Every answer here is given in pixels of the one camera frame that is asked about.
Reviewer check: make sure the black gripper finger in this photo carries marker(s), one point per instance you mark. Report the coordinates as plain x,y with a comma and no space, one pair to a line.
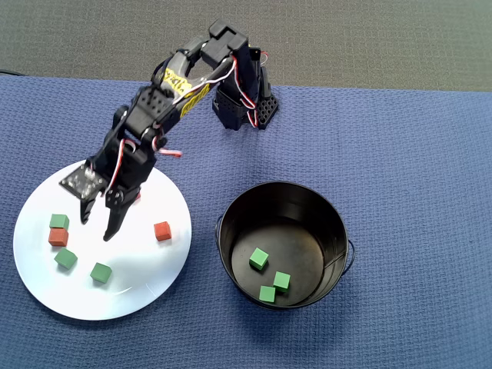
86,211
117,209

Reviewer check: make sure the green cube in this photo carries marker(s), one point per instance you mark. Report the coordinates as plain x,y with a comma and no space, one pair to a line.
65,258
58,221
258,258
281,281
267,294
101,272

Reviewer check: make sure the red cube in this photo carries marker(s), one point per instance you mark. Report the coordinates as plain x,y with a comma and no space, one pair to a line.
137,198
58,237
161,231

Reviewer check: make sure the white round plate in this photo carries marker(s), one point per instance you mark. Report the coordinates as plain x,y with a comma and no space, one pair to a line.
115,296

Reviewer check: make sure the black metal bucket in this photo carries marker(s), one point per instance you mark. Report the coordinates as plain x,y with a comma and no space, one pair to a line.
307,230

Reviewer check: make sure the blue woven table cloth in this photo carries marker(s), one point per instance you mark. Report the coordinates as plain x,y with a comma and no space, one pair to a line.
384,153

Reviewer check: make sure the small camera circuit board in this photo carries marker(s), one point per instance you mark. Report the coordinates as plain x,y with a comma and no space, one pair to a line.
78,182

